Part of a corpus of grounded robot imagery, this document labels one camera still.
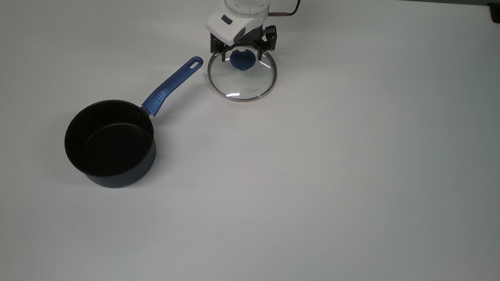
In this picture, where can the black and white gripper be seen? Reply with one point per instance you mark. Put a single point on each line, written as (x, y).
(230, 25)

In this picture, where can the glass lid with blue knob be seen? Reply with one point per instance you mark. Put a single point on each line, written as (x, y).
(242, 83)

